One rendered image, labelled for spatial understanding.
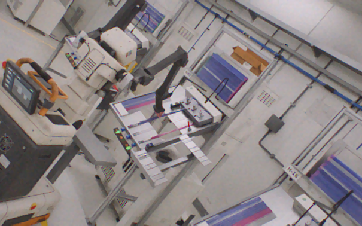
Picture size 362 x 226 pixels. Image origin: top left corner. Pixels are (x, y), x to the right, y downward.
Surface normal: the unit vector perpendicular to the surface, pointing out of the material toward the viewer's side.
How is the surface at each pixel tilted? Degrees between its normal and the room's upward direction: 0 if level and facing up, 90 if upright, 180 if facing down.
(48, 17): 90
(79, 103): 82
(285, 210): 44
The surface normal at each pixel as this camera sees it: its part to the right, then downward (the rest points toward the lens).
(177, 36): 0.48, 0.54
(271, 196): 0.00, -0.79
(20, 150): -0.35, -0.07
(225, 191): -0.62, -0.35
